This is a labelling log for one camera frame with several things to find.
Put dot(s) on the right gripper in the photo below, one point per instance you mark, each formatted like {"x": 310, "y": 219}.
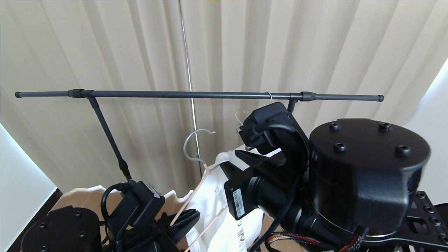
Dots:
{"x": 269, "y": 192}

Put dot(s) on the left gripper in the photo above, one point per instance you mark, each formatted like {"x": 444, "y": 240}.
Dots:
{"x": 150, "y": 241}

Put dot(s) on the white printed t-shirt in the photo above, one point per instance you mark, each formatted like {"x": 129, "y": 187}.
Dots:
{"x": 217, "y": 196}

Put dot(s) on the pink clothes hanger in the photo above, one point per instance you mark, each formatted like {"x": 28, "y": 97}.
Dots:
{"x": 241, "y": 115}
{"x": 188, "y": 199}

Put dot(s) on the black clothes rack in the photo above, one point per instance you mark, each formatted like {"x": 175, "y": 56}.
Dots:
{"x": 175, "y": 94}

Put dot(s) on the beige curtain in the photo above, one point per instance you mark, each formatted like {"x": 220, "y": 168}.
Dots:
{"x": 105, "y": 45}

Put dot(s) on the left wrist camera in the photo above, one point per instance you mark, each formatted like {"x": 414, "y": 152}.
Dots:
{"x": 140, "y": 203}

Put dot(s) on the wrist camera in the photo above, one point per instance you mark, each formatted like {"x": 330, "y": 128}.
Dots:
{"x": 273, "y": 119}
{"x": 140, "y": 203}

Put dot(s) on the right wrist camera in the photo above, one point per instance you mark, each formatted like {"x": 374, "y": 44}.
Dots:
{"x": 273, "y": 119}

